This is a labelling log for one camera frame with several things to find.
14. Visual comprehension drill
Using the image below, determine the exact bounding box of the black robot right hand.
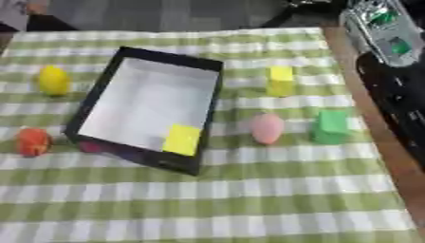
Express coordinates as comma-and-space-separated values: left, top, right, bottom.
355, 50, 425, 172

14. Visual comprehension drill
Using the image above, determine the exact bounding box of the black box with white inside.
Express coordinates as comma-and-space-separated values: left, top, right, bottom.
63, 46, 226, 177

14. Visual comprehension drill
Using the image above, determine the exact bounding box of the green block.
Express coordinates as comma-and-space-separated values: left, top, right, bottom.
308, 109, 352, 146

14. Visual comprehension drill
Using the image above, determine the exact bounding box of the yellow rectangular block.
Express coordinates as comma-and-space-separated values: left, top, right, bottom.
266, 65, 296, 98

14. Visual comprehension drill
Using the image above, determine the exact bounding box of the pink toy peach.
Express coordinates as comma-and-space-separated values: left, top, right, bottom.
247, 112, 287, 146

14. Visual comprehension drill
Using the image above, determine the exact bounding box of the purple toy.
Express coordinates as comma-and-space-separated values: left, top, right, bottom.
76, 140, 105, 154

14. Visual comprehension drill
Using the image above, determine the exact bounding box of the yellow toy lemon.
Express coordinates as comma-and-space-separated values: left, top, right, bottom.
36, 65, 72, 97

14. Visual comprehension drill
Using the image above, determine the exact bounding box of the red toy apple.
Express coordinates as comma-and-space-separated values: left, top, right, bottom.
13, 126, 55, 158

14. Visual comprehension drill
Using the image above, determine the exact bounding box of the person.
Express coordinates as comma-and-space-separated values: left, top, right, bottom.
0, 0, 80, 32

